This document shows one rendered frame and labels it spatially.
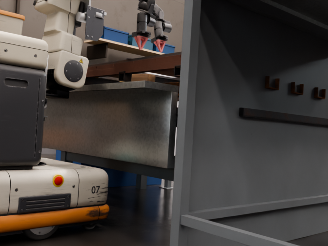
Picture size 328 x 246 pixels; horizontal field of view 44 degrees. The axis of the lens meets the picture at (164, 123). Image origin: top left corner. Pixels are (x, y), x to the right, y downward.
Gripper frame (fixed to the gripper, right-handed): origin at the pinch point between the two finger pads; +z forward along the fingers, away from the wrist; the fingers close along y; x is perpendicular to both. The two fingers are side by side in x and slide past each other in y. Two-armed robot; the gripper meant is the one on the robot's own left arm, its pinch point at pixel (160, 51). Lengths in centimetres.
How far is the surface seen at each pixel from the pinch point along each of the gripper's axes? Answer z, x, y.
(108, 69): 17.2, 42.3, 0.5
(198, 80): 53, 68, -88
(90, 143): 57, 47, 19
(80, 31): -179, -162, 347
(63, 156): 58, 38, 68
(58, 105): 26, 46, 53
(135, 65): 23, 43, -24
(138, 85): 43, 63, -49
